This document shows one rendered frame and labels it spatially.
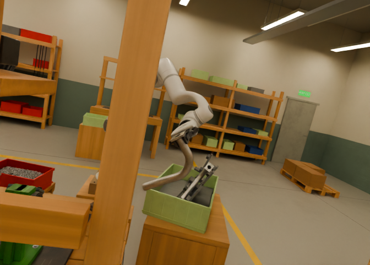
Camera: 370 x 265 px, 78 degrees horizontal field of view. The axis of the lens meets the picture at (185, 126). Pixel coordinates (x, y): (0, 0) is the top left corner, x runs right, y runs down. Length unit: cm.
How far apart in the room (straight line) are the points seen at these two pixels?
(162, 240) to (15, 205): 103
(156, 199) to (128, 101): 103
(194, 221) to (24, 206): 105
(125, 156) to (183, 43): 622
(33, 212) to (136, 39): 44
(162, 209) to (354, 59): 857
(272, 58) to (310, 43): 132
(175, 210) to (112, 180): 93
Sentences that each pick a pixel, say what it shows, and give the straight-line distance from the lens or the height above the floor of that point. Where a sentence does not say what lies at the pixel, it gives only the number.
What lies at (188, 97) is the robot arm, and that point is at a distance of 108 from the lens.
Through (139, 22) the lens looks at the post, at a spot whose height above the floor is 172.
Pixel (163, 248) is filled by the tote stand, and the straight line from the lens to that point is 155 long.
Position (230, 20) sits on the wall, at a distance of 720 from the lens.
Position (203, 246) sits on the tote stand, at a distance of 152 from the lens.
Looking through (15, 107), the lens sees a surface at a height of 39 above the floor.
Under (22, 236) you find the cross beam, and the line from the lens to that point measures 67.
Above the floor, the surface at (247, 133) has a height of 85.
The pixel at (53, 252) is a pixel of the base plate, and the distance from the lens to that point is 110.
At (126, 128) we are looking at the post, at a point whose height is 148.
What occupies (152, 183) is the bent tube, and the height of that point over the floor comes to 122.
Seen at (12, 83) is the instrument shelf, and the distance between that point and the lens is 62.
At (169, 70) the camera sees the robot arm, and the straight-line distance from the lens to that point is 119.
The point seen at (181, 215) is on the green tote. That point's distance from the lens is 149.
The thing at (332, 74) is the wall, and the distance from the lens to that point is 887.
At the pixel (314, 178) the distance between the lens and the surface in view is 597.
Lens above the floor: 159
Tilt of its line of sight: 8 degrees down
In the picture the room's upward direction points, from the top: 12 degrees clockwise
